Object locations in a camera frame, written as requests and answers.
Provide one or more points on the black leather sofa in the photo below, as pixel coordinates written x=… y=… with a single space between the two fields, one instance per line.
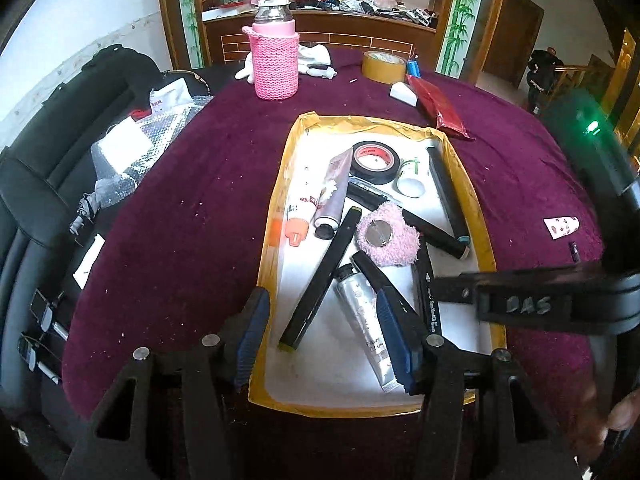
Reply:
x=40 y=160

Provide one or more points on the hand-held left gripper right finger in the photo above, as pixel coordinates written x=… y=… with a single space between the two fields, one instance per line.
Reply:
x=395 y=340

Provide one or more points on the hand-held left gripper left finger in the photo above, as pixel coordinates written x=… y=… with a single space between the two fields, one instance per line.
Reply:
x=252 y=340

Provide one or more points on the small blue cylinder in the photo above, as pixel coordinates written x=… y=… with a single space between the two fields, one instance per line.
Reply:
x=411 y=67

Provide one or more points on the white paper card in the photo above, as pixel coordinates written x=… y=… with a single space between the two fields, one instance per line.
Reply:
x=90 y=260

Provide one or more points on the white tube orange cap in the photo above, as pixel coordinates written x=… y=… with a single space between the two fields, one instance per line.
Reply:
x=302 y=205

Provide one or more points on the purple tube black cap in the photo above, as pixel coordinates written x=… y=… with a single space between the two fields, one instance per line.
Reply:
x=335 y=185

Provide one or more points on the clear bubble wrap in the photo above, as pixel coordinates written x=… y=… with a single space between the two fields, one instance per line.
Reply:
x=165 y=127

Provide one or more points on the red foil packet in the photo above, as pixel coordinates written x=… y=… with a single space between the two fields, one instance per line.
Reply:
x=440 y=105

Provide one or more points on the small black silver gadget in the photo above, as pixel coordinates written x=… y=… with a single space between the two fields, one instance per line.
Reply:
x=44 y=312
x=30 y=355

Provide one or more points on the tan packing tape roll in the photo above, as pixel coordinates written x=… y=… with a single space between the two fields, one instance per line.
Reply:
x=372 y=72

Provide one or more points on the black marker white print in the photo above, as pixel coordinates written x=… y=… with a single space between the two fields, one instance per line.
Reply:
x=424 y=260

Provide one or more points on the purple velvet tablecloth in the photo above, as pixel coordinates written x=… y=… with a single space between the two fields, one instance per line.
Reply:
x=200 y=210

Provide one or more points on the black electrical tape roll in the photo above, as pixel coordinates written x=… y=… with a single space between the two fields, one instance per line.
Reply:
x=375 y=178

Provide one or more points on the brown wooden door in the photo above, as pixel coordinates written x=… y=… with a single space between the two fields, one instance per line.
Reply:
x=515 y=35

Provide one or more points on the white bottle green print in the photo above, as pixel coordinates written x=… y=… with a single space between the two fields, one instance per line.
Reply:
x=411 y=180

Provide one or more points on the white pink printed tube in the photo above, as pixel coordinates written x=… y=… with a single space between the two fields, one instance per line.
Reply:
x=561 y=226

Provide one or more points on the black marker red end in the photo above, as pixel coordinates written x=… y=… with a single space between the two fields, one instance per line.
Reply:
x=370 y=272

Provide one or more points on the wooden sideboard cabinet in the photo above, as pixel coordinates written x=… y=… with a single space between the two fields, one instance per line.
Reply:
x=350 y=35

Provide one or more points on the person's right hand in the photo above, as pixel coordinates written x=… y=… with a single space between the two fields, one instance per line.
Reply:
x=625 y=410

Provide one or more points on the white plastic packet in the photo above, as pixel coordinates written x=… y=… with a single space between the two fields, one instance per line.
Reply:
x=167 y=97

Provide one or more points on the white cotton gloves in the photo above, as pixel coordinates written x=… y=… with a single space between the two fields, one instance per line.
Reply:
x=315 y=57

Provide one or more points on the pile of assorted clutter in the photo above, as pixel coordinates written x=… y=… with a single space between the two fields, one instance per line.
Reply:
x=380 y=6

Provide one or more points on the wooden stair railing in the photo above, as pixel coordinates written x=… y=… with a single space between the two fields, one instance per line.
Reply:
x=597 y=67

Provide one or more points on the black marker teal end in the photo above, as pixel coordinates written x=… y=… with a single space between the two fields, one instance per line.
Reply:
x=445 y=195

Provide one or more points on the bottle in pink knitted sleeve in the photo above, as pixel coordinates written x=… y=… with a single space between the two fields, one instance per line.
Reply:
x=275 y=65

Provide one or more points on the black marker olive end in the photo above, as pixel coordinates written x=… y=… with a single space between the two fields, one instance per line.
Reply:
x=320 y=280

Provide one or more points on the fluffy pink round mirror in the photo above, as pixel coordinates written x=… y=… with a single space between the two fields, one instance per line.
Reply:
x=395 y=251

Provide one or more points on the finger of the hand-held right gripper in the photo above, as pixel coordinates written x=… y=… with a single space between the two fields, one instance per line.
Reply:
x=455 y=290

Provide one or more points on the gold edged white tray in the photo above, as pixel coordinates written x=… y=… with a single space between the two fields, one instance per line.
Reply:
x=325 y=380

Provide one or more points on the green bamboo wall painting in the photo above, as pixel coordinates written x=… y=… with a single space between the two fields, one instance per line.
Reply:
x=460 y=15
x=187 y=15

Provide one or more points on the small white box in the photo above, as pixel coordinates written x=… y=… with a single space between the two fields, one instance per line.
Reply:
x=402 y=94

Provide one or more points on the white box in wrap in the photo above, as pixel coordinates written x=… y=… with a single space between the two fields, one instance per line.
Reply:
x=125 y=140

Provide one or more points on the plain black marker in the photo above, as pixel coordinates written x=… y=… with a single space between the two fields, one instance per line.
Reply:
x=372 y=195

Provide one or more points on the silver tube black cap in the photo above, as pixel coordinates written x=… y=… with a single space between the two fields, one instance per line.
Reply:
x=360 y=310

